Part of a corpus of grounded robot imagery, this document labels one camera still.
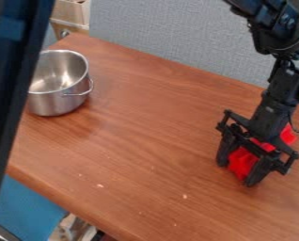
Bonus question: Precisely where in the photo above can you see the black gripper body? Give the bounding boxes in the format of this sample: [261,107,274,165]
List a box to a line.
[217,80,299,165]

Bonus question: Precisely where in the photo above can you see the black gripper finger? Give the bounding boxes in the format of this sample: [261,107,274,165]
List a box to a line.
[245,151,284,187]
[217,125,244,167]

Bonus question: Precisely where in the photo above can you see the red cross-shaped plastic block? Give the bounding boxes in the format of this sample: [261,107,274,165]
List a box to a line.
[226,122,299,182]

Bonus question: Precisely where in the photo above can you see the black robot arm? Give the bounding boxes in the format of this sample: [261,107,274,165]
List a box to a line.
[0,0,299,188]

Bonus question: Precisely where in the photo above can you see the stainless steel metal pot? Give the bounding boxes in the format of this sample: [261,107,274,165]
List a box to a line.
[29,50,95,117]

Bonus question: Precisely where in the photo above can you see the metal table leg frame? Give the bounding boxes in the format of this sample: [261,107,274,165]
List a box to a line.
[49,214,105,241]

